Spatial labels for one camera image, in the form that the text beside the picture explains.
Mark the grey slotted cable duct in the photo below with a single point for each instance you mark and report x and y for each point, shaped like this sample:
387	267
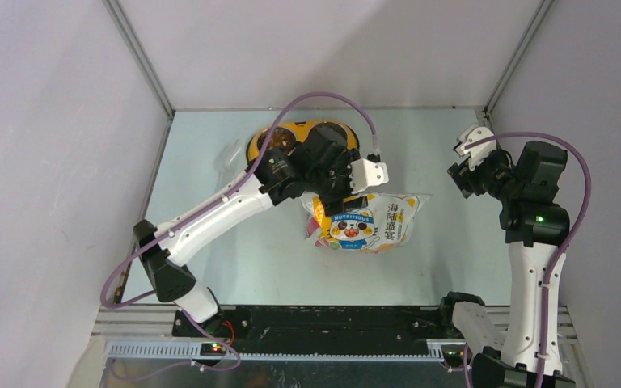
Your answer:
203	351

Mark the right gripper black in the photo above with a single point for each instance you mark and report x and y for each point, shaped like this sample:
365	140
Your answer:
466	179

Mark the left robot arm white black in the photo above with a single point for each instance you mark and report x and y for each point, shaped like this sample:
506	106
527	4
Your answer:
286	161

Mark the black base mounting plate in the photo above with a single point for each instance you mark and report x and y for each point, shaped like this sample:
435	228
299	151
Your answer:
347	328

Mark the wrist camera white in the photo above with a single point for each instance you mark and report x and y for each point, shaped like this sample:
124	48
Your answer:
474	146
365	174

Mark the yellow double pet bowl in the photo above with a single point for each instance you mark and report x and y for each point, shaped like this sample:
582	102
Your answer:
287	135

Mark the clear plastic scoop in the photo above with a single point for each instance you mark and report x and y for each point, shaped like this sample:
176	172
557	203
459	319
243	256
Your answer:
228	158

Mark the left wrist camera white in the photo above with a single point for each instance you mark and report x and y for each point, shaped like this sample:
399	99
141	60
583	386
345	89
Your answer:
365	174

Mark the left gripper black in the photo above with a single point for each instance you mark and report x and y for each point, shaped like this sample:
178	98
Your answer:
335	204

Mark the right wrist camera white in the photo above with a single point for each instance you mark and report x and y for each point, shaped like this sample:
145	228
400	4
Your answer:
474	146

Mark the colourful pet food bag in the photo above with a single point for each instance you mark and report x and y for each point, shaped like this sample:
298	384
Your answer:
384	222

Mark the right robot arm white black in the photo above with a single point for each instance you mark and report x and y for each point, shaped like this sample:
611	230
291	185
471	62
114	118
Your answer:
535	227

